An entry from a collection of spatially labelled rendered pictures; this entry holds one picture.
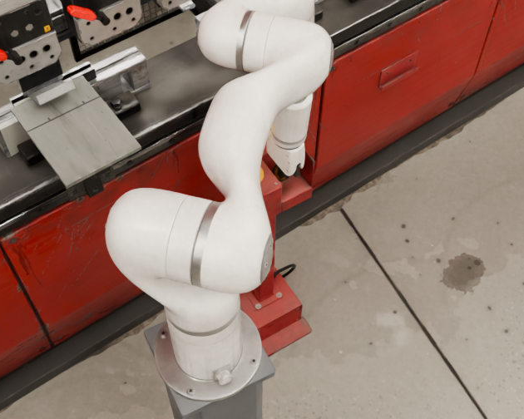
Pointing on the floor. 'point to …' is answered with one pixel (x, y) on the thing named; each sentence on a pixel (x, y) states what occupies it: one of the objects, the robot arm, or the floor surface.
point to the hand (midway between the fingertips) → (284, 170)
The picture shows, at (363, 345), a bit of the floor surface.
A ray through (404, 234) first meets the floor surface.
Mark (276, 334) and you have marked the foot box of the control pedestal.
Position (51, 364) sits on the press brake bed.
